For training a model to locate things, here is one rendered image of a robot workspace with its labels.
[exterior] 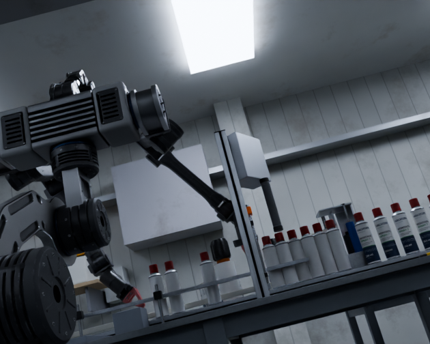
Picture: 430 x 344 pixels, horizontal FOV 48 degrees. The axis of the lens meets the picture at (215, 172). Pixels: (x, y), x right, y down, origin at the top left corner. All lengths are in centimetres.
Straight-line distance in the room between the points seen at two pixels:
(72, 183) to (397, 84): 490
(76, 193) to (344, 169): 424
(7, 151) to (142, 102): 41
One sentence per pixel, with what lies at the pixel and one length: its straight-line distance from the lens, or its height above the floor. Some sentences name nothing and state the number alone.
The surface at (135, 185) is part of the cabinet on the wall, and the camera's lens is 502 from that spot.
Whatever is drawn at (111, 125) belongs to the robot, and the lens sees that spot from 143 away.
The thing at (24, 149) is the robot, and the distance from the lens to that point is 150.
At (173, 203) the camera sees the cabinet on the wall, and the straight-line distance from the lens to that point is 488.
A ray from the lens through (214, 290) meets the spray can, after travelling 189.
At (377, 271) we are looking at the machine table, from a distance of 148.
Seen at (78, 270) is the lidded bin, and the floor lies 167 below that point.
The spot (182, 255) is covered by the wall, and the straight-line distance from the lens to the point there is 514.
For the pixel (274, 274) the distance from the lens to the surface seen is 188.
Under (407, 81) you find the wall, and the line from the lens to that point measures 597.
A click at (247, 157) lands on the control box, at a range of 186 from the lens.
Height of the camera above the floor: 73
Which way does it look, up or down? 20 degrees up
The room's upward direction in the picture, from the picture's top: 14 degrees counter-clockwise
